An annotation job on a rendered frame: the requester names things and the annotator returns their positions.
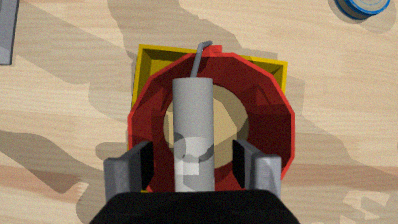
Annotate round tin with blue rim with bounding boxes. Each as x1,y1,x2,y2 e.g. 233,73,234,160
334,0,390,20

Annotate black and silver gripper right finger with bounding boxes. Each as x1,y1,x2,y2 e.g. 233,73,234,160
232,139,281,200

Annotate yellow shallow tray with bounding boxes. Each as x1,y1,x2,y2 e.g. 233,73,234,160
131,44,288,109

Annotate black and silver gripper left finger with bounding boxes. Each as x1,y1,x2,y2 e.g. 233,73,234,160
103,141,154,203

